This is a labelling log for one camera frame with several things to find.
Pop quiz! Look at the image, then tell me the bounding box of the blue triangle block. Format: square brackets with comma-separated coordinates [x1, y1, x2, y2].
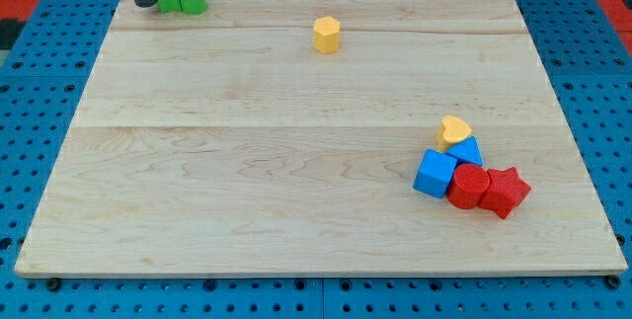
[445, 136, 484, 166]

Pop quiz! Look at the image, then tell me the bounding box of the yellow heart block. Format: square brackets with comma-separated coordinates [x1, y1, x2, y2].
[435, 115, 473, 152]

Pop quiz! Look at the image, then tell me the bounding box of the blue cube block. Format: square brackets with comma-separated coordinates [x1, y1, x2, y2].
[413, 149, 457, 199]

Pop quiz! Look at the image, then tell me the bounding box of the wooden board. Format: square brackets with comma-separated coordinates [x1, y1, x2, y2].
[15, 0, 627, 279]

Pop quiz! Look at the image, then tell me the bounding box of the red star block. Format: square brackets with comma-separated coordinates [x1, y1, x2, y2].
[478, 167, 531, 219]

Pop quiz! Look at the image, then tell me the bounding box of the red cylinder block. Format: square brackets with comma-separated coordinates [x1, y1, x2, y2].
[446, 163, 490, 209]

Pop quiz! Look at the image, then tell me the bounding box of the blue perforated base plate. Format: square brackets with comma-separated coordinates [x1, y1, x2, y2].
[1, 0, 631, 318]

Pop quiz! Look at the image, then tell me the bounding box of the yellow hexagon block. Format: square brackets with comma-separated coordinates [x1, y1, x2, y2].
[313, 16, 341, 54]

